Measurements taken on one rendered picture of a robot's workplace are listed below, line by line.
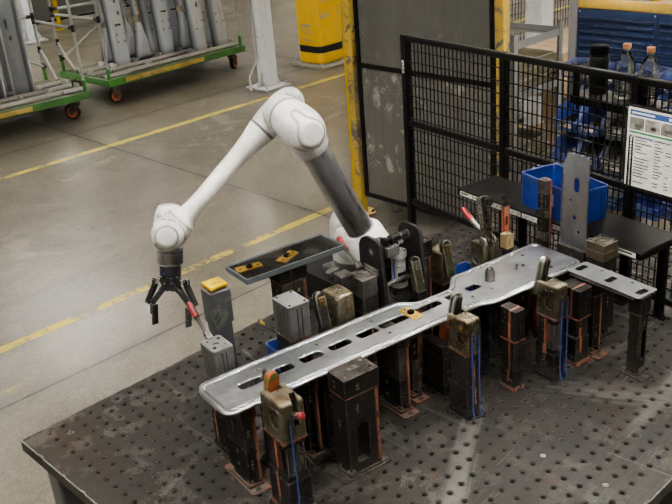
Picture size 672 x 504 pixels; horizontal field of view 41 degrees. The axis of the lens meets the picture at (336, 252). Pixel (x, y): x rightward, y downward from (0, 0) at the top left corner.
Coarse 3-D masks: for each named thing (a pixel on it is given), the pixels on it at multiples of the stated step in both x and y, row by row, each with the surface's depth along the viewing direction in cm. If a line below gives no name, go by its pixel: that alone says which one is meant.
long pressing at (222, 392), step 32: (512, 256) 310; (480, 288) 290; (512, 288) 288; (352, 320) 276; (384, 320) 275; (416, 320) 273; (288, 352) 262; (320, 352) 261; (352, 352) 259; (224, 384) 248; (256, 384) 247; (288, 384) 246
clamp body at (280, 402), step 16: (272, 400) 229; (288, 400) 228; (272, 416) 232; (288, 416) 228; (272, 432) 234; (288, 432) 229; (304, 432) 233; (272, 448) 238; (288, 448) 232; (272, 464) 242; (288, 464) 236; (304, 464) 238; (272, 480) 244; (288, 480) 236; (304, 480) 240; (272, 496) 247; (288, 496) 238; (304, 496) 241
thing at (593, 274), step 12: (588, 264) 300; (576, 276) 294; (588, 276) 292; (600, 276) 291; (612, 276) 290; (624, 276) 290; (612, 288) 283; (624, 288) 282; (636, 288) 282; (648, 288) 281
